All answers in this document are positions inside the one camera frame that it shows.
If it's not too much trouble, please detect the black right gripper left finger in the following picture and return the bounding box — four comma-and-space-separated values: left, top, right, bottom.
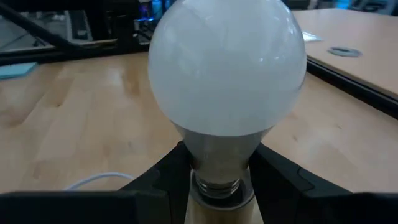
0, 141, 192, 224

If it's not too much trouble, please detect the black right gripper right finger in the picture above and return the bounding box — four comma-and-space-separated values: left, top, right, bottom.
248, 142, 398, 224

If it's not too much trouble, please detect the brass lamp base with socket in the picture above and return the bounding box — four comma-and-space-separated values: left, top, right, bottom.
183, 169, 265, 224

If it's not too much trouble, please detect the white lightbulb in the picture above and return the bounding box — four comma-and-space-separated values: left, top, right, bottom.
147, 0, 308, 200

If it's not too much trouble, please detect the blue sticky note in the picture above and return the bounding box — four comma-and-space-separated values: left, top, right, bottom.
0, 62, 39, 80

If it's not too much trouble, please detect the beige wooden desk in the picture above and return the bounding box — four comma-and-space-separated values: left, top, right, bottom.
291, 7, 398, 98

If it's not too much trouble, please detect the white power cord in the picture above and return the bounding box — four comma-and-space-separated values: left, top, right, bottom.
63, 171, 136, 192

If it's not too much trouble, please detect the grey round cable grommet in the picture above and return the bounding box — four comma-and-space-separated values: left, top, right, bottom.
326, 46, 363, 58

